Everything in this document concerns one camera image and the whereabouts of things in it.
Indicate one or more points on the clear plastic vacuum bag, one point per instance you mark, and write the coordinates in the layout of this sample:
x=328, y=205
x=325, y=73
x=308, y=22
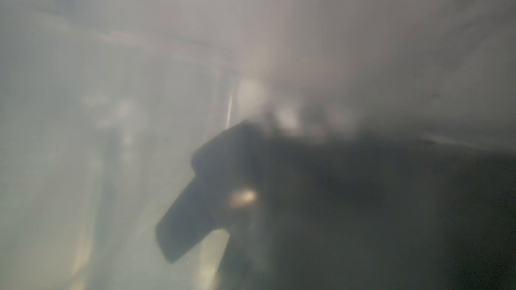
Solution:
x=104, y=103

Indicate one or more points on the dark striped shirt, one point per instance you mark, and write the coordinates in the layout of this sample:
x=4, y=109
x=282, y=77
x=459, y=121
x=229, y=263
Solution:
x=369, y=212

